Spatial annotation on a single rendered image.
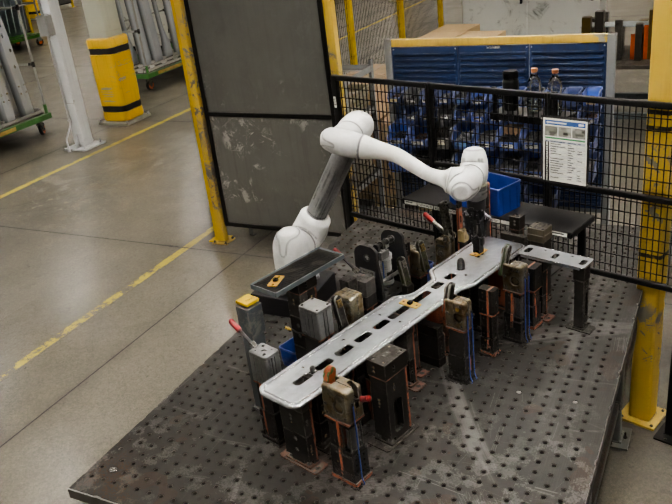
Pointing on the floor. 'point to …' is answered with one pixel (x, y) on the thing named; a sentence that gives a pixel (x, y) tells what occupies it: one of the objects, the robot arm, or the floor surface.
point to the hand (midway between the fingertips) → (478, 244)
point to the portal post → (50, 13)
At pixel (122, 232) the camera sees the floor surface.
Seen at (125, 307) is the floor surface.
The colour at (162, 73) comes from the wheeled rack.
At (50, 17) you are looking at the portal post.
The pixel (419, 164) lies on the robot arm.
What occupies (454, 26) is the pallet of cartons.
